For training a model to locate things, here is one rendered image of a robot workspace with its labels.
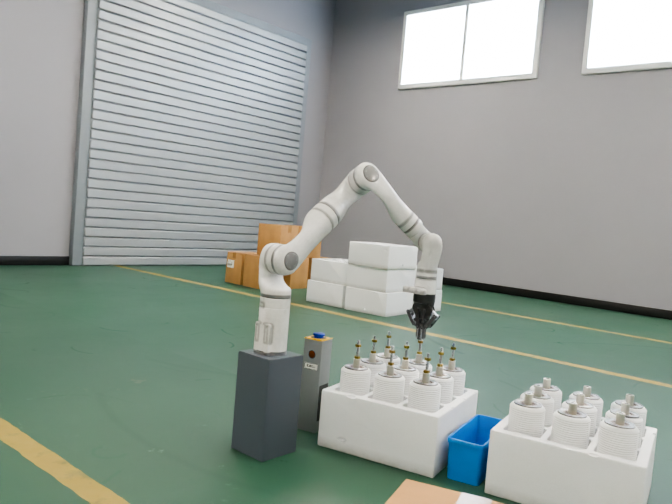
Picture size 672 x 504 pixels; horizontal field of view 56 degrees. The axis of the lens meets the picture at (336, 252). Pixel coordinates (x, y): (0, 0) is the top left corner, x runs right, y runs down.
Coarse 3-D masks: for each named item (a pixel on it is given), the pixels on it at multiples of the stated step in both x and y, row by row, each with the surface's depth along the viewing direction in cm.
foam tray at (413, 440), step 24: (336, 384) 208; (336, 408) 198; (360, 408) 194; (384, 408) 190; (408, 408) 188; (456, 408) 196; (336, 432) 198; (360, 432) 194; (384, 432) 190; (408, 432) 186; (432, 432) 183; (360, 456) 194; (384, 456) 190; (408, 456) 186; (432, 456) 183
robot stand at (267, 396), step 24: (240, 360) 191; (264, 360) 184; (288, 360) 188; (240, 384) 191; (264, 384) 184; (288, 384) 189; (240, 408) 190; (264, 408) 184; (288, 408) 190; (240, 432) 190; (264, 432) 184; (288, 432) 191; (264, 456) 184
